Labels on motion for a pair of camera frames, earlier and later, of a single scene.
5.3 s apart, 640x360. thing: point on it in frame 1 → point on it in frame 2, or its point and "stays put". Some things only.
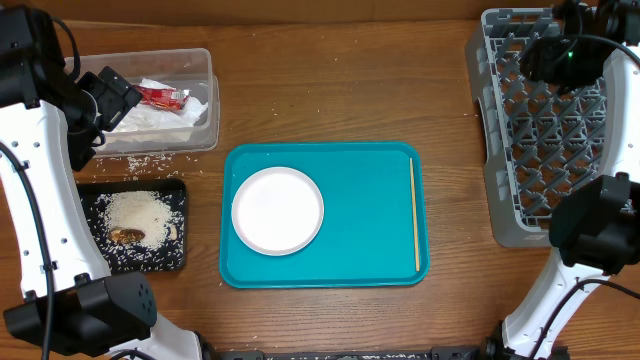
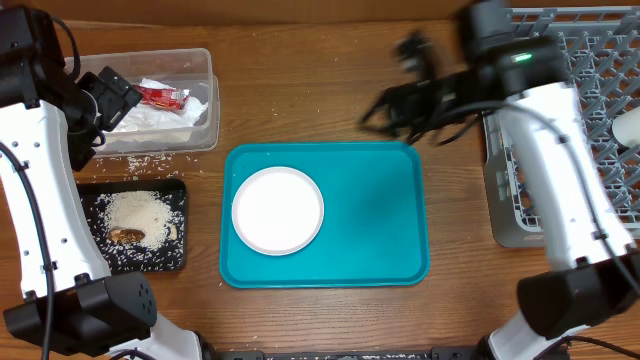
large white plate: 277,211 stays put
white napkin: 145,116 stays put
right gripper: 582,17 → 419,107
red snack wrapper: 171,98 stays put
